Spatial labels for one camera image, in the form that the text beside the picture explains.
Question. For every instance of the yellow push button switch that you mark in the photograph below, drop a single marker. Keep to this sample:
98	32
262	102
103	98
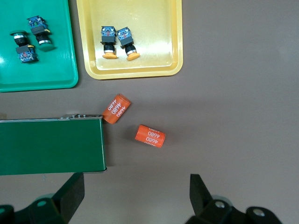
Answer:
126	38
108	38

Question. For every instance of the green conveyor belt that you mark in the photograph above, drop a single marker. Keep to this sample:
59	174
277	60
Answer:
51	147

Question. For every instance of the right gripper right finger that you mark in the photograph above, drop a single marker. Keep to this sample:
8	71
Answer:
201	198

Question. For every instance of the orange cylinder with print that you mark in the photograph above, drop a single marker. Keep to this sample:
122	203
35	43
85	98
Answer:
116	109
149	136

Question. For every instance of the yellow plastic tray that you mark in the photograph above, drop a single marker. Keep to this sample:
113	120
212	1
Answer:
149	23

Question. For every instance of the green push button switch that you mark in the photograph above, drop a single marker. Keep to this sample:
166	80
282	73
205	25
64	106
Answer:
24	52
38	30

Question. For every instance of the green plastic tray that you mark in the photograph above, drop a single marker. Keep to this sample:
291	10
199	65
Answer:
60	70

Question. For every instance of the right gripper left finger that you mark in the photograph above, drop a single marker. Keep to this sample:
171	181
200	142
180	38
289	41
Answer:
70	196

